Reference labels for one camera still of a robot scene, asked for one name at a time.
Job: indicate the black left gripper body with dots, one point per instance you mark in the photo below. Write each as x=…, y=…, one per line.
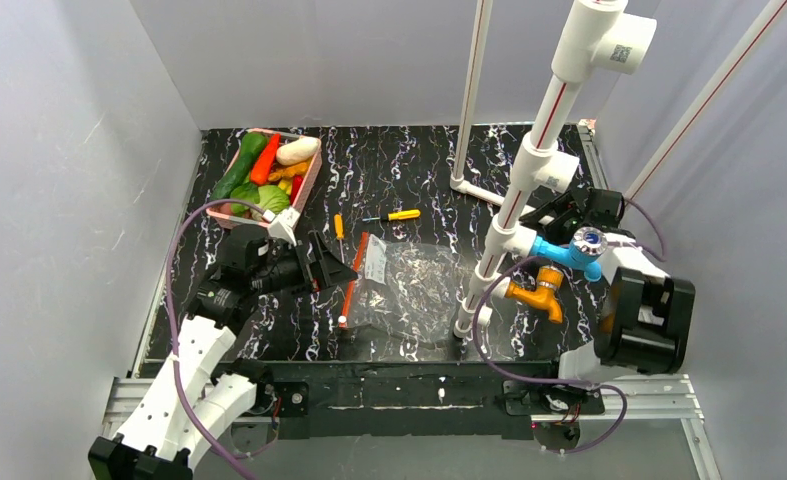
x=308, y=263

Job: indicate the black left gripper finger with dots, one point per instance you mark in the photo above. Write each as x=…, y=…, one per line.
x=321, y=283
x=326, y=266

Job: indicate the clear zip top bag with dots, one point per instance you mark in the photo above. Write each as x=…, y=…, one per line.
x=410, y=291

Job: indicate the white radish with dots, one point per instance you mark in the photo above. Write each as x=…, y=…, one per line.
x=297, y=151

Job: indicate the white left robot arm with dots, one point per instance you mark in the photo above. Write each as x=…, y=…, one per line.
x=186, y=407

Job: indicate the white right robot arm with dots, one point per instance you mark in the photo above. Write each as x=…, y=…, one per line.
x=645, y=318

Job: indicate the green cabbage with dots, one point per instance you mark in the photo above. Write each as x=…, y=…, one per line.
x=272, y=198

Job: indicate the green leafy vegetable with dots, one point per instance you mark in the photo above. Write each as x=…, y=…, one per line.
x=247, y=192

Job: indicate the red chili pepper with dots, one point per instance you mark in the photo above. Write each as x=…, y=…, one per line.
x=296, y=186

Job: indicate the orange carrot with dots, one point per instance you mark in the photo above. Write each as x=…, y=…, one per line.
x=264, y=163

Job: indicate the yellow banana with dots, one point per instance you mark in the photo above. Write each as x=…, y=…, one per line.
x=288, y=172

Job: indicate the green cucumber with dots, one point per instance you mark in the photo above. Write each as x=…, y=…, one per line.
x=251, y=146

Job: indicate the orange plastic faucet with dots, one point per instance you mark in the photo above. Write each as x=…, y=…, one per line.
x=544, y=297

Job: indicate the blue plastic faucet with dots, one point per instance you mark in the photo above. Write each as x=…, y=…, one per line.
x=586, y=246

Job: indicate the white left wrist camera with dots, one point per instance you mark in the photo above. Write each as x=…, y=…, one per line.
x=281, y=226

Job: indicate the orange handle screwdriver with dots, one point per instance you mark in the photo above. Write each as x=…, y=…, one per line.
x=340, y=234

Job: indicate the yellow handle screwdriver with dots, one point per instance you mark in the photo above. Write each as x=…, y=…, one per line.
x=395, y=216

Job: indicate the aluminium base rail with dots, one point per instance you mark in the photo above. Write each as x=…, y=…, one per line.
x=649, y=398

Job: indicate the white pvc pipe frame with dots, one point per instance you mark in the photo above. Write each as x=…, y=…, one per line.
x=596, y=34

